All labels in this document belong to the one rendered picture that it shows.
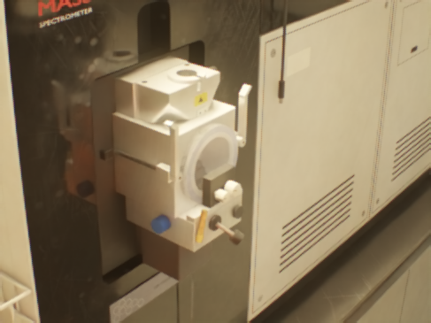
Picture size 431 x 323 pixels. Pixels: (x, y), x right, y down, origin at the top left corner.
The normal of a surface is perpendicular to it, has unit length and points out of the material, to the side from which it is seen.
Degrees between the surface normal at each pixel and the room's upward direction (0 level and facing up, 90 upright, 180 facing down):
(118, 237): 90
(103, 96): 90
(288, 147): 90
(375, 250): 0
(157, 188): 90
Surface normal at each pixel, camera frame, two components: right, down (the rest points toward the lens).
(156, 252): -0.63, 0.35
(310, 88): 0.78, 0.29
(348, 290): 0.01, -0.89
